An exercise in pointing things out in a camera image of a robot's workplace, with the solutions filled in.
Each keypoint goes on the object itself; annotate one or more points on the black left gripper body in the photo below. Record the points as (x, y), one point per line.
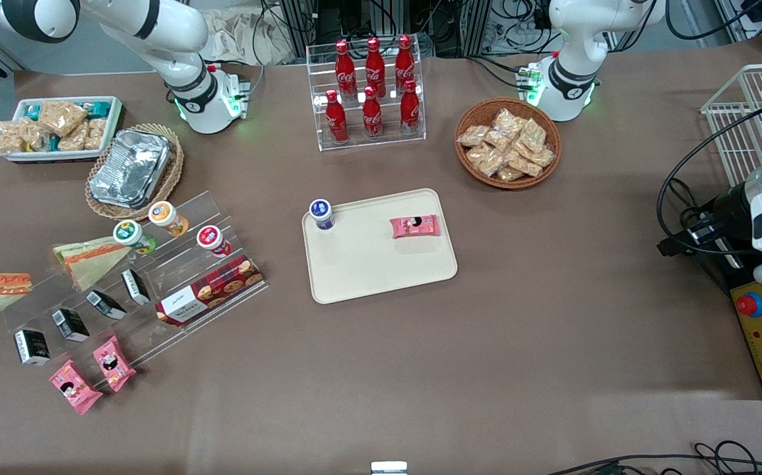
(728, 210)

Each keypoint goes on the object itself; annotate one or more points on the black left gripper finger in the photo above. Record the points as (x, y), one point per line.
(687, 239)
(700, 223)

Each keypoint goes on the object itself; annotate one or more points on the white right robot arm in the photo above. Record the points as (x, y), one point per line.
(176, 33)

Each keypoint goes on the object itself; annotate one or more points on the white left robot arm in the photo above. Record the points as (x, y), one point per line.
(572, 39)

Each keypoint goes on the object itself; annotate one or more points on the silver foil tray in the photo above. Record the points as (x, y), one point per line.
(131, 168)

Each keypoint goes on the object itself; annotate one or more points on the white rectangular snack tray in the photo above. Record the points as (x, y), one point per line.
(113, 125)

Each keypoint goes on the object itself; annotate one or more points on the beige plastic tray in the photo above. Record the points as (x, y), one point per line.
(380, 264)

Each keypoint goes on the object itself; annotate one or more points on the small black carton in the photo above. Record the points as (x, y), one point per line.
(70, 324)
(32, 347)
(106, 305)
(135, 286)

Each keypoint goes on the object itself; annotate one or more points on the red emergency stop button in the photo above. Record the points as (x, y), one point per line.
(750, 304)

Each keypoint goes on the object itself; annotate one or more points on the pink snack packet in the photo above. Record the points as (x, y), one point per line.
(75, 387)
(114, 364)
(415, 226)

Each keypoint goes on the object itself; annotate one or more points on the green-lid drink bottle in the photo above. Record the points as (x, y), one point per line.
(131, 236)

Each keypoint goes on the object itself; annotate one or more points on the small teal packet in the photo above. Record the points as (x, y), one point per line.
(53, 144)
(32, 113)
(99, 109)

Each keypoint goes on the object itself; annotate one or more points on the large clear cracker pack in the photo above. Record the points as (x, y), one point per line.
(62, 117)

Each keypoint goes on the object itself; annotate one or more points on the clear acrylic stepped rack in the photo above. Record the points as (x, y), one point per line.
(176, 264)

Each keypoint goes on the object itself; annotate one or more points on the orange-lid drink bottle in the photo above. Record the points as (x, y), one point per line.
(166, 218)

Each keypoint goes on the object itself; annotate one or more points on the round brown wicker bowl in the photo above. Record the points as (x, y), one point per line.
(479, 111)

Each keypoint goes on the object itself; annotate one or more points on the flat wicker basket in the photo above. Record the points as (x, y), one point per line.
(173, 171)

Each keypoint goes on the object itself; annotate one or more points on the red plaid cookie box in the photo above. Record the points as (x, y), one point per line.
(212, 290)

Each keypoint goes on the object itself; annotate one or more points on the red-lid drink bottle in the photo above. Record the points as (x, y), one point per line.
(212, 240)

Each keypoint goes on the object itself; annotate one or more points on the red cola bottle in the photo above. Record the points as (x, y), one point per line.
(372, 117)
(336, 121)
(404, 64)
(410, 111)
(345, 71)
(375, 66)

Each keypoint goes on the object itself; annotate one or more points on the clear acrylic bottle rack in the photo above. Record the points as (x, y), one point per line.
(390, 135)

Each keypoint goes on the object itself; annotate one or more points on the blue-lid yogurt bottle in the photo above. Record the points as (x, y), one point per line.
(322, 214)

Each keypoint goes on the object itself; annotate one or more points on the small white device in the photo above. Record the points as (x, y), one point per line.
(388, 468)

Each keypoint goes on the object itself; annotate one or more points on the crumpled beige cloth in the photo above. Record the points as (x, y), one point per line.
(242, 36)

